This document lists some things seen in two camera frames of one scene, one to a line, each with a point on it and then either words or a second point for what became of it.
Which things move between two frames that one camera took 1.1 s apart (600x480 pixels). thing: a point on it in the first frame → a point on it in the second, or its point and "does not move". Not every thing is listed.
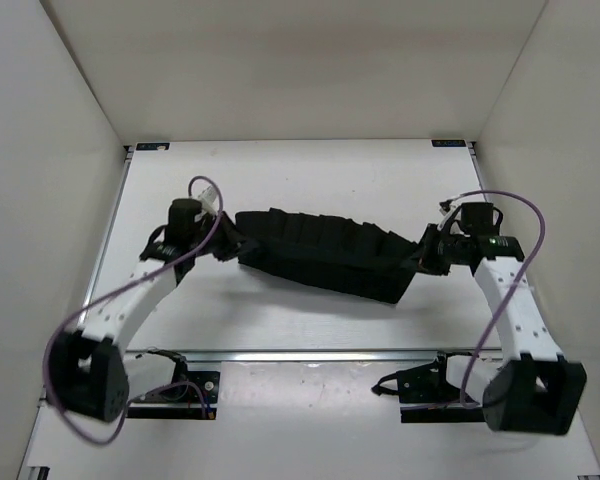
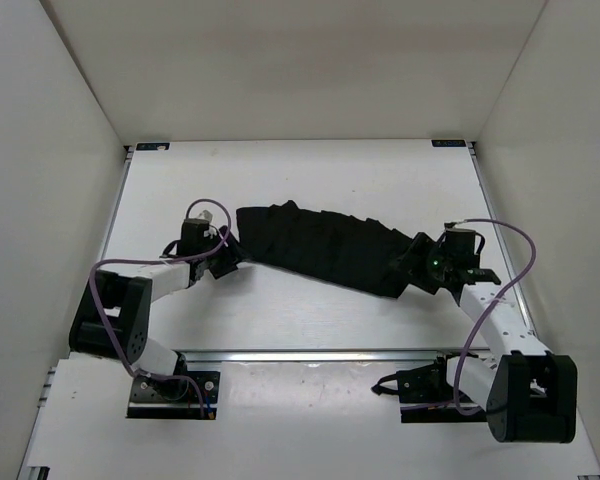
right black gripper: (426, 259) → (421, 246)
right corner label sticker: (449, 143) does not move
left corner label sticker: (153, 147) does not move
